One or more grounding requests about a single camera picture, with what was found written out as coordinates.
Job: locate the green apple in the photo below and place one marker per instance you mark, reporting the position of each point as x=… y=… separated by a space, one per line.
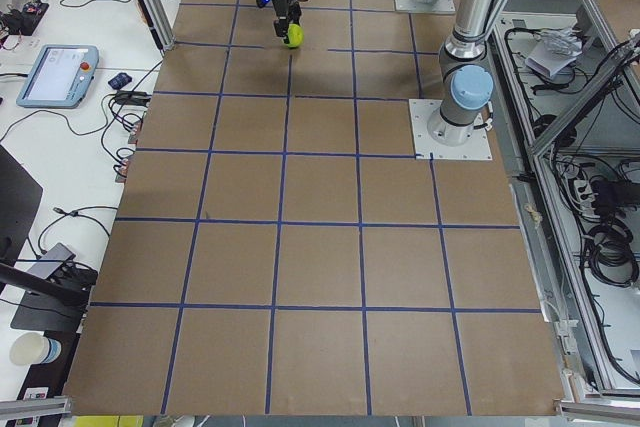
x=294 y=37

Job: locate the dark blue pouch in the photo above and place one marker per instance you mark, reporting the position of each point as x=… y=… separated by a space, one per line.
x=119 y=81

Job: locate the blue teach pendant near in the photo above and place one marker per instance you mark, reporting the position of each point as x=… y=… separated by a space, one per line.
x=60 y=77

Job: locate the black monitor stand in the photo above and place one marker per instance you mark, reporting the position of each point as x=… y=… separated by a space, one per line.
x=55 y=289

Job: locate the white paper cup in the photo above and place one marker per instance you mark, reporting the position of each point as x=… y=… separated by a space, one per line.
x=33 y=348

